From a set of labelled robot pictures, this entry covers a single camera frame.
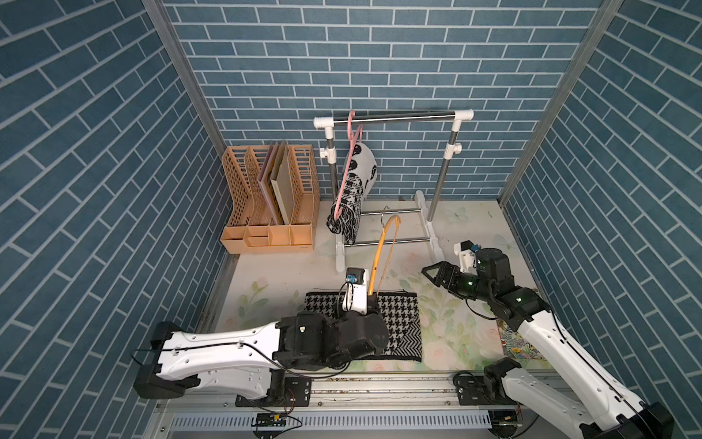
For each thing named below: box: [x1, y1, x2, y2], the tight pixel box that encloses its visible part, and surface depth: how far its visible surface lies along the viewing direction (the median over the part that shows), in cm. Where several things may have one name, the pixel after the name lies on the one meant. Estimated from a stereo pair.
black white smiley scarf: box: [326, 141, 378, 246], surface depth 88 cm
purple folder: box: [257, 143, 280, 226], surface depth 92 cm
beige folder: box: [270, 139, 294, 225], surface depth 95 cm
